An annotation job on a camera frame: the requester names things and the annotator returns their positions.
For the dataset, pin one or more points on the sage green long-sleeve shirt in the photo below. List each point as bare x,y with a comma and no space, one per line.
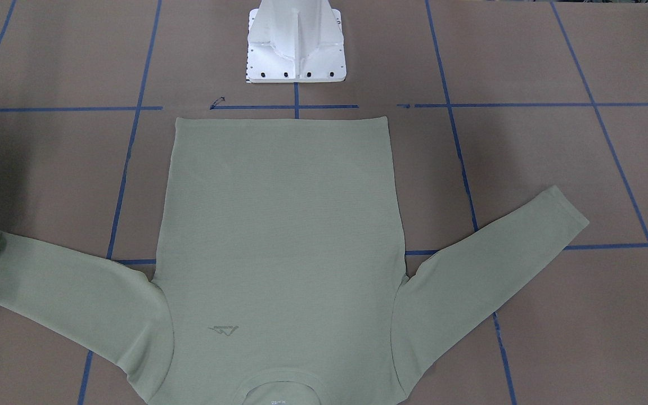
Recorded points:
280,275

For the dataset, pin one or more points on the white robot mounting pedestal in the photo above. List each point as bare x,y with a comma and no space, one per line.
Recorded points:
295,42

